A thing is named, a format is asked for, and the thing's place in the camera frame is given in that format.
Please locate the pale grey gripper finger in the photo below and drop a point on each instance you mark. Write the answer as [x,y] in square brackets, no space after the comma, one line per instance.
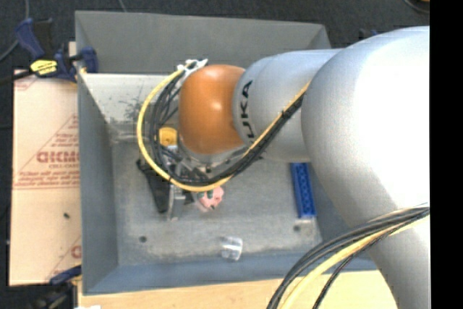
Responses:
[176,205]

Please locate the pink toy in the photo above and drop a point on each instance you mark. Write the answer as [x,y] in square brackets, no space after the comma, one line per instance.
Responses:
[216,197]

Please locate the clear glass thing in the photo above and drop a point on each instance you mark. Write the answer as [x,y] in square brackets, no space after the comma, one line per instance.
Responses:
[232,248]

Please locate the grey metal bin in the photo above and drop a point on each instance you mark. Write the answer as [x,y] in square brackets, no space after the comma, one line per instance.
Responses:
[253,228]

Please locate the blue flat block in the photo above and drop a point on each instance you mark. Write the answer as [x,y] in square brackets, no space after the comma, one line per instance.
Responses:
[303,191]

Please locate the brown cardboard board red print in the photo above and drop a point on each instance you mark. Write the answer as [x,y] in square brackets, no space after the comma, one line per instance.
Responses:
[43,206]

